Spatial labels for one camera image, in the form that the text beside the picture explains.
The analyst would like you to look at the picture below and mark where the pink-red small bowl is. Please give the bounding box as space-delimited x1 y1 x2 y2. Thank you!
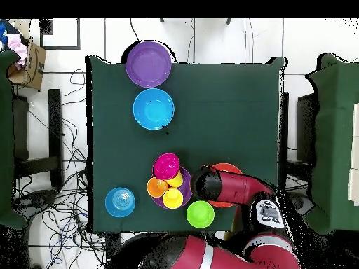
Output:
153 152 181 181

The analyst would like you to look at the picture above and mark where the yellow smooth cup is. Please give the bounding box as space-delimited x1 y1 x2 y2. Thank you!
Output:
165 170 184 188

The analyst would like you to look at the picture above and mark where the orange stepped cup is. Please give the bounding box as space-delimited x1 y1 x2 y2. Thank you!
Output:
146 177 169 199

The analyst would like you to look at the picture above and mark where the blue large bowl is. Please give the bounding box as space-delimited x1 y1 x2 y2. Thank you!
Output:
132 88 175 131

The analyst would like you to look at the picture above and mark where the yellow stepped cup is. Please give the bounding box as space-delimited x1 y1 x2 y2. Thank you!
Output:
162 186 184 210

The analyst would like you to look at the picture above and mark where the orange large bowl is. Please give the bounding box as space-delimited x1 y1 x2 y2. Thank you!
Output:
207 163 244 209

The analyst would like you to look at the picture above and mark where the green small bowl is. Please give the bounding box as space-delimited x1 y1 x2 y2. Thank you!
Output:
186 200 216 229

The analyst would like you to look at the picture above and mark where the dark green tablecloth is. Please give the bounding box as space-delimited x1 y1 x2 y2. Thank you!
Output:
85 55 287 234

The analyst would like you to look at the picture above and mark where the blue small bowl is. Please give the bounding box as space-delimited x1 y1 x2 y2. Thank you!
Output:
104 186 137 219

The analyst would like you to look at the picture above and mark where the black power strip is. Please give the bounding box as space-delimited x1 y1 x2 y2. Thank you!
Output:
105 232 123 254

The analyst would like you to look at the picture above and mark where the black metal stand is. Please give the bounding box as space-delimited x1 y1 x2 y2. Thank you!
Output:
12 88 65 189

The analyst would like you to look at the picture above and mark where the black cabinet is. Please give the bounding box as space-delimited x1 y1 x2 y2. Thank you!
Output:
295 93 319 165

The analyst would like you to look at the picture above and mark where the black chair base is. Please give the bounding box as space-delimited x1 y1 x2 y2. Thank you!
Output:
12 188 58 222
291 192 316 218

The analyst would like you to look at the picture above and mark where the green cloth covered table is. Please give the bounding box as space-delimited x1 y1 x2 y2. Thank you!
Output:
304 53 359 236
0 50 29 230

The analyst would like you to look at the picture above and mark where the cardboard box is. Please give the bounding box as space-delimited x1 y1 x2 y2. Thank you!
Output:
6 19 48 91

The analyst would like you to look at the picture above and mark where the pink cloth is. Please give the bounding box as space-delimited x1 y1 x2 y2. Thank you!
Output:
6 33 29 71

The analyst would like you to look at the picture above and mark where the blue item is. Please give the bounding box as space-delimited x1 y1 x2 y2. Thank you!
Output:
0 22 12 51

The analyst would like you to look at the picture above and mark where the tangle of black cables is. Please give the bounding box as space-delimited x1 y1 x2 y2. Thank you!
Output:
12 68 113 269

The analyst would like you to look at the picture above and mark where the black cable with connector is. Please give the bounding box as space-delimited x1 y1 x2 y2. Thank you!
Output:
129 18 141 43

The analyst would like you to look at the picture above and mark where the black square frame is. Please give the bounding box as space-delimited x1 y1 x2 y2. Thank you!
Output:
39 18 81 50

